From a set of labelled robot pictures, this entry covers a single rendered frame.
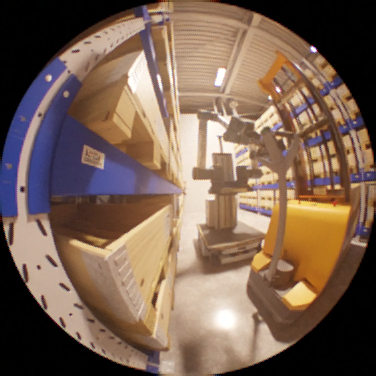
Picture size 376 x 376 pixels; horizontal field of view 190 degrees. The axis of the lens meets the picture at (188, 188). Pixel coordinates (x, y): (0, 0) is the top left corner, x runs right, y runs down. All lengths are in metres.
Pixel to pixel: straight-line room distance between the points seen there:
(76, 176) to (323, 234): 1.09
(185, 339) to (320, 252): 1.06
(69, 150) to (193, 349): 1.14
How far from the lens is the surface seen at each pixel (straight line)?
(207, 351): 1.06
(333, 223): 0.92
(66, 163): 0.22
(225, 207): 2.11
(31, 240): 0.20
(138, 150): 0.54
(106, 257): 0.19
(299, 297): 0.99
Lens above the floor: 1.04
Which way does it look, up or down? 2 degrees up
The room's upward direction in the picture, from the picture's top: 2 degrees counter-clockwise
